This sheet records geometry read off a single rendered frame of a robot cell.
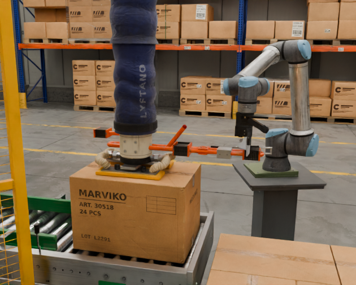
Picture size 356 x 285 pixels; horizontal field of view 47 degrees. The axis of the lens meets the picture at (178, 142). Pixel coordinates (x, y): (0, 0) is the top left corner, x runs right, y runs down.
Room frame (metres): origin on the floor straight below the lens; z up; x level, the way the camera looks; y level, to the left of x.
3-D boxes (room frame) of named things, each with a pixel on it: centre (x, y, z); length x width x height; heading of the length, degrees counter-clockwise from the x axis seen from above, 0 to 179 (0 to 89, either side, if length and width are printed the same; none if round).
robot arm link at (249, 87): (1.95, -0.33, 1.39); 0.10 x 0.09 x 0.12; 144
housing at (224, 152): (1.95, -0.23, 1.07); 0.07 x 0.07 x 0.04; 77
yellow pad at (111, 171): (1.97, 0.24, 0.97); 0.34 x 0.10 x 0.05; 77
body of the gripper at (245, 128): (1.95, -0.33, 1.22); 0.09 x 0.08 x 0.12; 77
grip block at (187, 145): (2.00, -0.02, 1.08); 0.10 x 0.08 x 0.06; 167
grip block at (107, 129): (2.38, 0.45, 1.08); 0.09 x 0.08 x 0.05; 167
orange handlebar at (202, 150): (2.13, 0.00, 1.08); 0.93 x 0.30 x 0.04; 77
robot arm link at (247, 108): (1.94, -0.33, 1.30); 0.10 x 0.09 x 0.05; 167
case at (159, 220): (2.06, 0.21, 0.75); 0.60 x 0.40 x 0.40; 76
